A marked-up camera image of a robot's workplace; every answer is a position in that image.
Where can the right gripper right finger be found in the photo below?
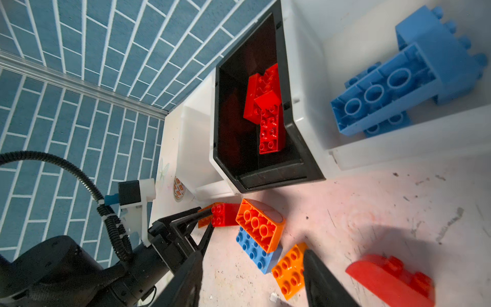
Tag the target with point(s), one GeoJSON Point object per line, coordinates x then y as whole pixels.
{"type": "Point", "coordinates": [322, 287]}

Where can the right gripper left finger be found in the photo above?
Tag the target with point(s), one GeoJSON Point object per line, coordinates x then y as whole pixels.
{"type": "Point", "coordinates": [184, 288]}

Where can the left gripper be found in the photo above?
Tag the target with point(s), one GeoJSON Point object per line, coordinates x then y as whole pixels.
{"type": "Point", "coordinates": [170, 247]}

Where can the red lego diagonal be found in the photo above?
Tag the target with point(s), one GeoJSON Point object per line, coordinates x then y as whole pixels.
{"type": "Point", "coordinates": [272, 130]}

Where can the blue lego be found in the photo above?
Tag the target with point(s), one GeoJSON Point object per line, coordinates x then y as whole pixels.
{"type": "Point", "coordinates": [420, 22]}
{"type": "Point", "coordinates": [434, 66]}
{"type": "Point", "coordinates": [264, 261]}
{"type": "Point", "coordinates": [394, 123]}

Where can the blue lego bottom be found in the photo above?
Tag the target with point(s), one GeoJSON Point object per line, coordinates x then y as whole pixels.
{"type": "Point", "coordinates": [420, 22]}

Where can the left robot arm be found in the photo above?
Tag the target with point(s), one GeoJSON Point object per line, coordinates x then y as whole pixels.
{"type": "Point", "coordinates": [58, 272]}

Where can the orange lego near left bin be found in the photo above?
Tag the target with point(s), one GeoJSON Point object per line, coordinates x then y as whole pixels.
{"type": "Point", "coordinates": [204, 222]}

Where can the small orange lego square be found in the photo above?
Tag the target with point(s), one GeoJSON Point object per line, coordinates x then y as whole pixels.
{"type": "Point", "coordinates": [289, 272]}

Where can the small red lego by bins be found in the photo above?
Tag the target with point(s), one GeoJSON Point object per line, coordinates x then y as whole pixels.
{"type": "Point", "coordinates": [225, 214]}

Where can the blue lego under orange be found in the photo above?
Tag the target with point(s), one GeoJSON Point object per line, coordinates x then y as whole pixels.
{"type": "Point", "coordinates": [264, 261]}

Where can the red curved lego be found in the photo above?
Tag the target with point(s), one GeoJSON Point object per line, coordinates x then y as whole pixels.
{"type": "Point", "coordinates": [389, 280]}

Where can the orange lego top stacked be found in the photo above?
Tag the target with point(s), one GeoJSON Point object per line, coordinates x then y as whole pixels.
{"type": "Point", "coordinates": [262, 223]}

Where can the white left bin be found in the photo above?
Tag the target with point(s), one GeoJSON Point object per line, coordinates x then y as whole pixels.
{"type": "Point", "coordinates": [196, 167]}

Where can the white bin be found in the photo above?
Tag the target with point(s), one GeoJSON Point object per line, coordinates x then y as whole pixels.
{"type": "Point", "coordinates": [329, 42]}
{"type": "Point", "coordinates": [196, 167]}

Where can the black middle bin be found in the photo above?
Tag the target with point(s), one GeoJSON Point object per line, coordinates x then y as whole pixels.
{"type": "Point", "coordinates": [256, 142]}

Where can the white right bin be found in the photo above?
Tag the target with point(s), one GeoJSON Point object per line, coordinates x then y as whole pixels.
{"type": "Point", "coordinates": [329, 42]}

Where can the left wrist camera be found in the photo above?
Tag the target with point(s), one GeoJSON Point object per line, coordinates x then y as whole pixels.
{"type": "Point", "coordinates": [133, 198]}

